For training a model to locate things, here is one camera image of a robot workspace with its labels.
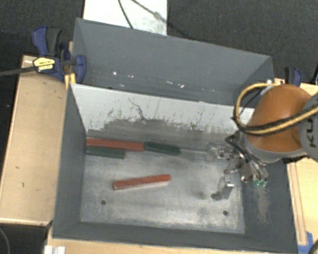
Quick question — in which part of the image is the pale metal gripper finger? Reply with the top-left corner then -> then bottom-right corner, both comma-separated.
210,173 -> 233,203
223,182 -> 235,201

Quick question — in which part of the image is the dark green flat block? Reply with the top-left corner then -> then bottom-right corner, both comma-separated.
85,144 -> 127,161
143,140 -> 182,157

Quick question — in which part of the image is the grey metal bin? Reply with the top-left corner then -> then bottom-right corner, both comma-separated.
45,17 -> 318,254

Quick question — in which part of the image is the red-brown flat block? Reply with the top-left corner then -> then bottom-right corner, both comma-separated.
111,166 -> 172,199
85,135 -> 146,155

